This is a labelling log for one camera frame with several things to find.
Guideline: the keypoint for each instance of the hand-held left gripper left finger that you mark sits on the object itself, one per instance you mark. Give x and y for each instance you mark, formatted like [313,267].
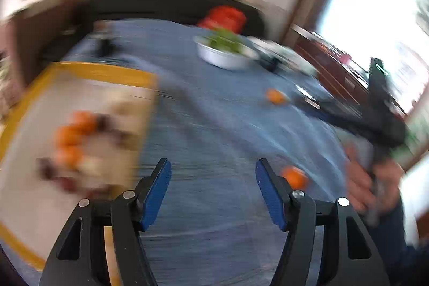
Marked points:
[156,195]

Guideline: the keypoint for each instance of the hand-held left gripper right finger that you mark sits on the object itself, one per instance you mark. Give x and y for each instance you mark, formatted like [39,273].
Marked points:
[271,195]

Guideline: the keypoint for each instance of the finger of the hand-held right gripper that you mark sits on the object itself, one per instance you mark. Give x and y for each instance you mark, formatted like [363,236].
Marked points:
[342,120]

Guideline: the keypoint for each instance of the yellow tray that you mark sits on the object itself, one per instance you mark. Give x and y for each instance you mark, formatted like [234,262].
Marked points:
[26,205]

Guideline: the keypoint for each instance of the person's right forearm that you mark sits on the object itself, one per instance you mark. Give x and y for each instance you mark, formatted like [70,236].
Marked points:
[398,232]

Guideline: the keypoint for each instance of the person's right hand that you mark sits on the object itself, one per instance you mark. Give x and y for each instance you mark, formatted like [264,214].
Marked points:
[358,182]

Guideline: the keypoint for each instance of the brown wooden panel ledge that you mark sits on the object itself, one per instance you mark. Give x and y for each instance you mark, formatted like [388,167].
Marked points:
[335,71]

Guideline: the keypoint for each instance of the white cloth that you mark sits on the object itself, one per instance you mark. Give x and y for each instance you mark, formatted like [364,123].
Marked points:
[291,54]

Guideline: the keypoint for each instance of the plaid blue blanket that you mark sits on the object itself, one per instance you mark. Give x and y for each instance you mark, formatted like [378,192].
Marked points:
[218,125]

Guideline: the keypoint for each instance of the bright window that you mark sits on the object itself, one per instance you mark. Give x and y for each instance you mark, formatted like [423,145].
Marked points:
[375,11]

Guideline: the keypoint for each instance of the white bowl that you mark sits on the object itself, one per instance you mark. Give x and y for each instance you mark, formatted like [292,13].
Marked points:
[228,60]

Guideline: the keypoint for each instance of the green lettuce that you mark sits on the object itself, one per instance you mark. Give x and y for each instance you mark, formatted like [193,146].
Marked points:
[224,40]

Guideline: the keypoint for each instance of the red plastic bag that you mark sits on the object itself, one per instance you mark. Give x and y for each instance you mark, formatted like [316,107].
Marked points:
[223,18]

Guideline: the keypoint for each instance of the black container with clip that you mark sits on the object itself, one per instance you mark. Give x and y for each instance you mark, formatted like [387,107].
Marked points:
[104,42]

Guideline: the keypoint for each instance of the black headboard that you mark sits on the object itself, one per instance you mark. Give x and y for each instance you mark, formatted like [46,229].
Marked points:
[150,9]

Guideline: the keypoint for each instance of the brown wooden cabinet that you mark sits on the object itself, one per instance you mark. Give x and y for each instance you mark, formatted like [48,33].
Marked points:
[43,38]

